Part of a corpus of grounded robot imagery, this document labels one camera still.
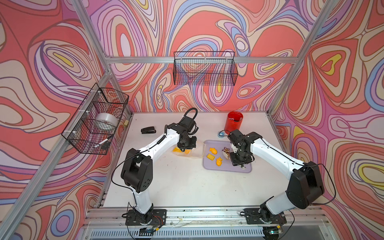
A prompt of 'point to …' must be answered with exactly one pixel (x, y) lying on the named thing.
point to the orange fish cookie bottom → (219, 161)
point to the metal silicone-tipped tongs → (235, 162)
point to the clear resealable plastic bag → (196, 152)
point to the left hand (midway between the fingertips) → (195, 147)
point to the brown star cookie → (226, 150)
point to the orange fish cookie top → (213, 150)
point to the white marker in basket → (98, 144)
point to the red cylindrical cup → (233, 121)
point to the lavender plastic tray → (213, 160)
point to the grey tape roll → (105, 121)
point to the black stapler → (148, 130)
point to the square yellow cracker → (211, 157)
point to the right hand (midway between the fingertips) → (238, 166)
